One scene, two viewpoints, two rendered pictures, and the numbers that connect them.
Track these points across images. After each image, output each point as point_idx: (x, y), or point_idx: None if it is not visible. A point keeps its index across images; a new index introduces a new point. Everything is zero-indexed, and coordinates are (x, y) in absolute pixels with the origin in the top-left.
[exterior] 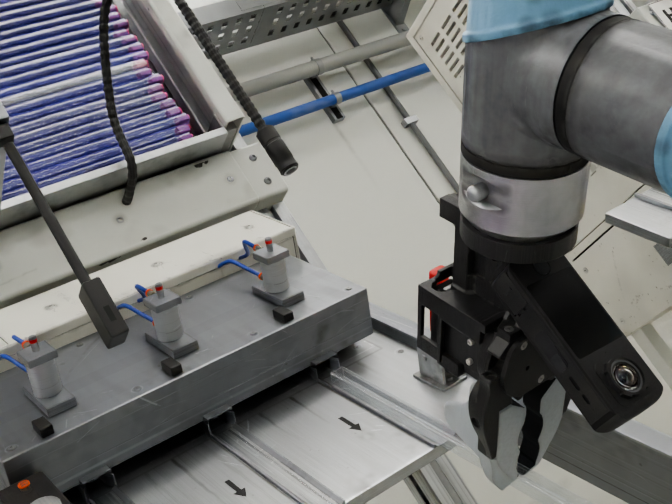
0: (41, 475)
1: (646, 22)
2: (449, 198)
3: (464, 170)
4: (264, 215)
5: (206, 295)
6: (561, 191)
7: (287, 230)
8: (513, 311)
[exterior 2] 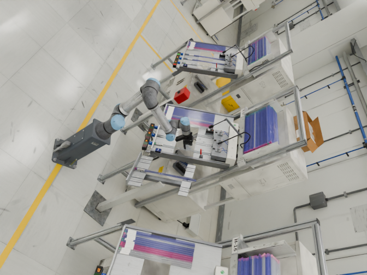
0: (213, 131)
1: (177, 121)
2: (191, 132)
3: None
4: (232, 159)
5: (224, 149)
6: None
7: (226, 157)
8: None
